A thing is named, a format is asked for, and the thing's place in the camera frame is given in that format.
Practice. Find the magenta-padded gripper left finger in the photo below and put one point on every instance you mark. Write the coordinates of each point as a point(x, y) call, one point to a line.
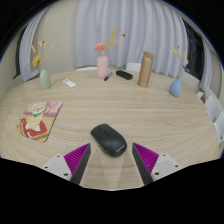
point(74, 160)

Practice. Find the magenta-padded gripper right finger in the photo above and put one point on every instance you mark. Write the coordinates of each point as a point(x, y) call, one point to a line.
point(148, 160)

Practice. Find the black computer mouse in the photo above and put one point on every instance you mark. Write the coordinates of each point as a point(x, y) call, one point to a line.
point(108, 139)

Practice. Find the cartoon print mouse pad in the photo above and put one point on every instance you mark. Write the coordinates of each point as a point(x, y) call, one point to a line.
point(36, 121)

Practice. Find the blue vase with dried flowers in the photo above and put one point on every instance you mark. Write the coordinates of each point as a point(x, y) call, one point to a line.
point(175, 88)

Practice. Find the white remote control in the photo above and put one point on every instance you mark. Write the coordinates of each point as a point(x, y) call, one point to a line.
point(69, 83)

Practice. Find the green vase with dried flowers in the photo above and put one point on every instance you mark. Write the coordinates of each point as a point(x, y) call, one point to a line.
point(45, 80)

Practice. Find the black rectangular case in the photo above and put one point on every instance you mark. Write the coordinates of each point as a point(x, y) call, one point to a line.
point(124, 74)

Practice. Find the copper thermos bottle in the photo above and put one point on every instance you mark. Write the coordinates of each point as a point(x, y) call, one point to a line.
point(146, 70)

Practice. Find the blue marker pen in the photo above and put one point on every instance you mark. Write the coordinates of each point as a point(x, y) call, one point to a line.
point(108, 76)

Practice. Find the pink vase with dried flowers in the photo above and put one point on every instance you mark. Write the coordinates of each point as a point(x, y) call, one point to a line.
point(102, 68)

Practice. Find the narrow white curtain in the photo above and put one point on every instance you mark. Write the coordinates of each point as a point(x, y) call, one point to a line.
point(206, 70)
point(30, 50)

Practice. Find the dark window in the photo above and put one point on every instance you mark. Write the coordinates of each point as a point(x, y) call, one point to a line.
point(195, 50)
point(18, 56)

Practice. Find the wide white curtain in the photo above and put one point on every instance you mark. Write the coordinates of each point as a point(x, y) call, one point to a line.
point(140, 30)

